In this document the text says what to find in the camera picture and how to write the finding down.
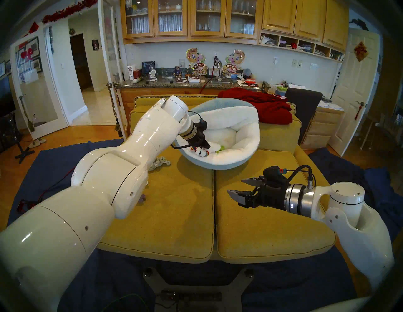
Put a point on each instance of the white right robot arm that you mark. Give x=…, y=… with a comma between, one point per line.
x=362, y=236

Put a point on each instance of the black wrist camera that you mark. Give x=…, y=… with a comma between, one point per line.
x=274, y=174
x=202, y=124

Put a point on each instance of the navy blue floor blanket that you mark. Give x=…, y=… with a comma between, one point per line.
x=110, y=283

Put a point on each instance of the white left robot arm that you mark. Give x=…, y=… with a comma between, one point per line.
x=94, y=195

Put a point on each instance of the black television screen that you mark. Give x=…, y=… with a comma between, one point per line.
x=6, y=97

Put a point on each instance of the black tripod stand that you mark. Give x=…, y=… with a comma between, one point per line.
x=19, y=151

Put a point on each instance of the white framed glass door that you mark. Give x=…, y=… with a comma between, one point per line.
x=58, y=78
x=102, y=47

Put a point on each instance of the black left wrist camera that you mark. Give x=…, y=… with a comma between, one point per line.
x=202, y=124

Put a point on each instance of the white tube bottle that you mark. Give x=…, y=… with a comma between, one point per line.
x=130, y=73

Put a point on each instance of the grey green plush toy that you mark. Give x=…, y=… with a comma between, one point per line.
x=160, y=163

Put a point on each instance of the crumpled blue cloth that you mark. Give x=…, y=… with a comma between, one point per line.
x=377, y=176

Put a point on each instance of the green cactus plush toy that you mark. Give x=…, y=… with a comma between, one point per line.
x=221, y=148

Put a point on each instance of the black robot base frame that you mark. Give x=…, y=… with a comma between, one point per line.
x=198, y=295

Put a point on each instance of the chrome kitchen faucet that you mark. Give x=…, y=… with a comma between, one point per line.
x=219, y=70

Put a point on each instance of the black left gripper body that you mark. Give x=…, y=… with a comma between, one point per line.
x=199, y=138

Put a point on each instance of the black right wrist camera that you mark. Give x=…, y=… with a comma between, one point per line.
x=274, y=174

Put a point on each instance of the granite kitchen counter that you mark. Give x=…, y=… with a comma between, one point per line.
x=163, y=83

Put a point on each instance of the red tinsel garland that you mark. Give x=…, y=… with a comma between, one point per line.
x=66, y=12

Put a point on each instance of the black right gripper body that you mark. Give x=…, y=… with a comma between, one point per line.
x=270, y=195

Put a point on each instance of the yellow fabric sofa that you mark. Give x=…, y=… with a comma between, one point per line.
x=176, y=232

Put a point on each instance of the wooden wall cabinets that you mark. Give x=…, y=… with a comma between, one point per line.
x=280, y=15

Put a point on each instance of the wooden drawer cabinet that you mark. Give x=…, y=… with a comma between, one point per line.
x=321, y=129

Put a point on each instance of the cartoon child paper decoration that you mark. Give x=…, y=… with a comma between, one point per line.
x=195, y=59
x=234, y=59

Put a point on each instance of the white panel door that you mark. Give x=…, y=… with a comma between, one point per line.
x=352, y=88

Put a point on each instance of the blue white plush dog bed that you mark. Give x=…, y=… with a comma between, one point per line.
x=239, y=141

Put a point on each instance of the beige slipper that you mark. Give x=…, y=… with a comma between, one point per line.
x=34, y=144
x=42, y=140

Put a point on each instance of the red blanket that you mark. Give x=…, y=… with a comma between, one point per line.
x=270, y=110

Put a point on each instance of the red diamond door ornament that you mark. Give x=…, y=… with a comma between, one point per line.
x=360, y=51

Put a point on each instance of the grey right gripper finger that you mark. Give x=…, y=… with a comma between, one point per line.
x=253, y=181
x=241, y=197

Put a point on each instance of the dark office chair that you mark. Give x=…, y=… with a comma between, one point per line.
x=303, y=107

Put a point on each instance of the white llama plush rainbow trim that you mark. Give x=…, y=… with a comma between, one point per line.
x=203, y=152

